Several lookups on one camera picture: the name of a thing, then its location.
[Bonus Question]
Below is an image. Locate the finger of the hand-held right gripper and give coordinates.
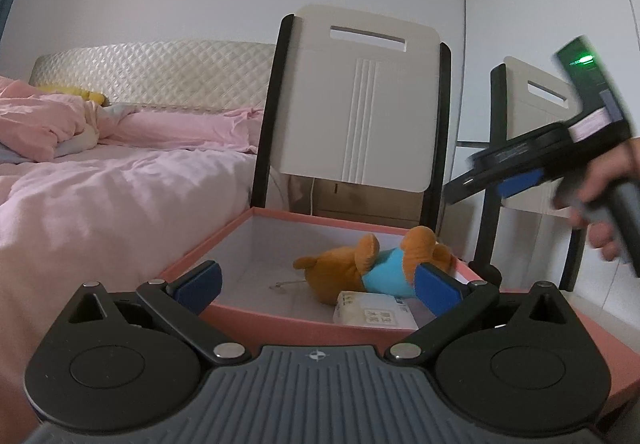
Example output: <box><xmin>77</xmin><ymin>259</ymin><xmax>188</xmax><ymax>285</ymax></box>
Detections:
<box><xmin>442</xmin><ymin>169</ymin><xmax>546</xmax><ymax>206</ymax></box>

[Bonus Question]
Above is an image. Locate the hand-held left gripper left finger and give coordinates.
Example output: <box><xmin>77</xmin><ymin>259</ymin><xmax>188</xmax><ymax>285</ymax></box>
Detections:
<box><xmin>67</xmin><ymin>260</ymin><xmax>252</xmax><ymax>368</ymax></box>

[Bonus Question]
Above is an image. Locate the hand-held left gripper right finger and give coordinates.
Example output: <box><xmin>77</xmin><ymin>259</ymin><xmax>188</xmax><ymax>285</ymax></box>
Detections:
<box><xmin>387</xmin><ymin>261</ymin><xmax>572</xmax><ymax>366</ymax></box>

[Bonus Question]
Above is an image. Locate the white tissue packet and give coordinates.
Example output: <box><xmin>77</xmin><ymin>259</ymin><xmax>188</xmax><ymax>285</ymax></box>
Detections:
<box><xmin>332</xmin><ymin>290</ymin><xmax>420</xmax><ymax>331</ymax></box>

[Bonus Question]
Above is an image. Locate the brown plush bear toy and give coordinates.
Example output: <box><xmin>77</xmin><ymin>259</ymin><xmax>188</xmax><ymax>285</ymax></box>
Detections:
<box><xmin>292</xmin><ymin>225</ymin><xmax>457</xmax><ymax>306</ymax></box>

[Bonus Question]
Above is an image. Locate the pink cardboard box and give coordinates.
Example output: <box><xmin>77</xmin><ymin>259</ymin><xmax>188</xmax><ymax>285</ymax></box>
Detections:
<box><xmin>158</xmin><ymin>206</ymin><xmax>487</xmax><ymax>358</ymax></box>

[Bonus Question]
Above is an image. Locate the person's right hand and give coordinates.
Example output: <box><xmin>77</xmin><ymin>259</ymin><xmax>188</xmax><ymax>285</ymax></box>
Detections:
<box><xmin>552</xmin><ymin>136</ymin><xmax>640</xmax><ymax>262</ymax></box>

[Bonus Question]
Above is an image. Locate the wooden nightstand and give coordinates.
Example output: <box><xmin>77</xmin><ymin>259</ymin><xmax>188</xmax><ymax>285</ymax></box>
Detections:
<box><xmin>287</xmin><ymin>173</ymin><xmax>427</xmax><ymax>226</ymax></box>

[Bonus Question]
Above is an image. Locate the white quilted bed headboard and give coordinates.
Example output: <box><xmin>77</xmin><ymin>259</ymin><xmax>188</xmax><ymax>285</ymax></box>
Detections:
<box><xmin>29</xmin><ymin>40</ymin><xmax>277</xmax><ymax>117</ymax></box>

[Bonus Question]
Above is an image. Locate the yellow plush toy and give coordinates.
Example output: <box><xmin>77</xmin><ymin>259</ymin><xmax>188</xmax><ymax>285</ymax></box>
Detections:
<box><xmin>37</xmin><ymin>83</ymin><xmax>108</xmax><ymax>106</ymax></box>

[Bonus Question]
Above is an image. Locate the white chair with black frame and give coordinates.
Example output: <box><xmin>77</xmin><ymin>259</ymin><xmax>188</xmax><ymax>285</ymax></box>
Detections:
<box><xmin>250</xmin><ymin>1</ymin><xmax>453</xmax><ymax>245</ymax></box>
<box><xmin>472</xmin><ymin>55</ymin><xmax>601</xmax><ymax>294</ymax></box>

